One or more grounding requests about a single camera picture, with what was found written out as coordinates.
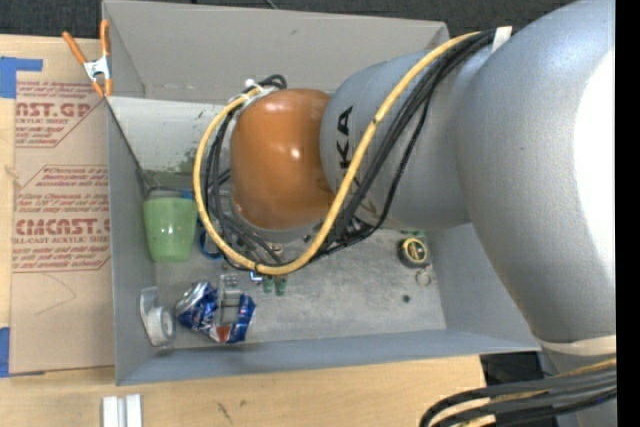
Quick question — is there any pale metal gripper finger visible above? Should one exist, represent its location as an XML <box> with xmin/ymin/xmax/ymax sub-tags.
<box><xmin>218</xmin><ymin>272</ymin><xmax>242</xmax><ymax>325</ymax></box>

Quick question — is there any crushed blue drink can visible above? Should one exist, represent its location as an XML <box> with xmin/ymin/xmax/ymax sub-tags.
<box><xmin>174</xmin><ymin>281</ymin><xmax>258</xmax><ymax>345</ymax></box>

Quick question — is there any grey metal bin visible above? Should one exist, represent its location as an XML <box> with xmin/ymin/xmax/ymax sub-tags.
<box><xmin>101</xmin><ymin>0</ymin><xmax>544</xmax><ymax>387</ymax></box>

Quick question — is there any green plastic cup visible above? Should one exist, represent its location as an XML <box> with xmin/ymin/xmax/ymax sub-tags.
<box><xmin>142</xmin><ymin>194</ymin><xmax>199</xmax><ymax>264</ymax></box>

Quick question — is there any yellow and black tape measure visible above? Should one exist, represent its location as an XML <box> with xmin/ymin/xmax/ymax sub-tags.
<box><xmin>397</xmin><ymin>236</ymin><xmax>433</xmax><ymax>270</ymax></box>

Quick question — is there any brown cardboard board red print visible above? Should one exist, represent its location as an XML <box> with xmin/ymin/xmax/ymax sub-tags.
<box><xmin>0</xmin><ymin>33</ymin><xmax>117</xmax><ymax>379</ymax></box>

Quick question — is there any blue ring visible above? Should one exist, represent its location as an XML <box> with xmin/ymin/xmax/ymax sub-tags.
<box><xmin>198</xmin><ymin>225</ymin><xmax>224</xmax><ymax>261</ymax></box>

